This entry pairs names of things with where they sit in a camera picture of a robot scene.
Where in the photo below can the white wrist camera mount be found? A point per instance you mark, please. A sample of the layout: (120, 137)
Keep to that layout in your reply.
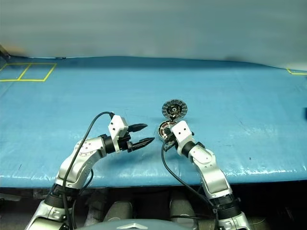
(117, 125)
(182, 131)

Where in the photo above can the grey robot torso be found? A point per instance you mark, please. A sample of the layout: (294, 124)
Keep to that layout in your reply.
(135, 226)

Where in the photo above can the blue plastic table cover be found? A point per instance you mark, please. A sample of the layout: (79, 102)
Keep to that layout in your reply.
(153, 91)

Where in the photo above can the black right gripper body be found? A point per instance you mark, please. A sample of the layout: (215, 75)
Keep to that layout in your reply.
(172, 141)

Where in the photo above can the dark rounded grey foot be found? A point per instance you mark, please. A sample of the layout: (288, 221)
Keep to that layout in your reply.
(183, 210)
(118, 212)

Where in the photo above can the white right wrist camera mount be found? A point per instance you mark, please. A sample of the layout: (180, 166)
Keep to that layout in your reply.
(182, 131)

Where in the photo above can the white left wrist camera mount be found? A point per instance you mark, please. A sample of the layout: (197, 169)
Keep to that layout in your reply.
(117, 125)

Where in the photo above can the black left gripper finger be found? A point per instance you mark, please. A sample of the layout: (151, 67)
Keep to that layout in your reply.
(144, 143)
(138, 127)

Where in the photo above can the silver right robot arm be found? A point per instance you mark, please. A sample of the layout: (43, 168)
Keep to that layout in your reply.
(211, 172)

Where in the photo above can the white spoked rotor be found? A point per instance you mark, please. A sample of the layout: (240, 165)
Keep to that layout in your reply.
(165, 130)

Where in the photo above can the yellow tape double square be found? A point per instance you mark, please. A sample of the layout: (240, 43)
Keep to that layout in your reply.
(33, 79)

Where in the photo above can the motor housing with copper windings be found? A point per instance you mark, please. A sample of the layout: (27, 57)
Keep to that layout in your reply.
(160, 128)

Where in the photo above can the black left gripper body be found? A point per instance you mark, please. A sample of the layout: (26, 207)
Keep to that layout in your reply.
(124, 143)

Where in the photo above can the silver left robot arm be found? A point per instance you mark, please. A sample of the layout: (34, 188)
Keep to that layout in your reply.
(79, 158)

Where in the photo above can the round hinged motor lid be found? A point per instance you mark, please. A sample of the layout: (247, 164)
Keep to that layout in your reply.
(174, 108)

